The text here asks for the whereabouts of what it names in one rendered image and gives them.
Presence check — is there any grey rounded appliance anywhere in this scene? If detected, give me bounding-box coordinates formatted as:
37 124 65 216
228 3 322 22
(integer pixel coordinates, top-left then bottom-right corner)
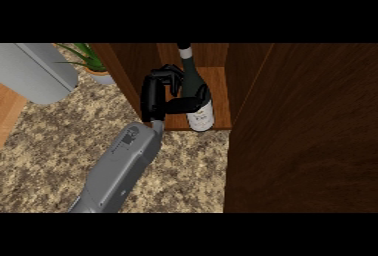
0 42 79 106

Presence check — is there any brown wooden cabinet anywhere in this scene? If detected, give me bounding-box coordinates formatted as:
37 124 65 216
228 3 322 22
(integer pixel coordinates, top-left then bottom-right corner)
90 42 274 132

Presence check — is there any dark green wine bottle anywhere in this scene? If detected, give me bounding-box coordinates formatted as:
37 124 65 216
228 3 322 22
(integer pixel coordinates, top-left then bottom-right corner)
175 42 217 133

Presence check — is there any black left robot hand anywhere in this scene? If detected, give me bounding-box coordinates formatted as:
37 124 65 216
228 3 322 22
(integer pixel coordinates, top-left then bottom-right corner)
138 63 212 123

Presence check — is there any green potted plant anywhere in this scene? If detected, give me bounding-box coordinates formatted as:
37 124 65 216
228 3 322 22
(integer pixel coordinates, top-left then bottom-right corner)
53 42 118 86

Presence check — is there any dark brown cabinet door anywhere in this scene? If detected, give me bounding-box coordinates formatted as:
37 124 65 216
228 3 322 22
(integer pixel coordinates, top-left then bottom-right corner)
223 42 378 214

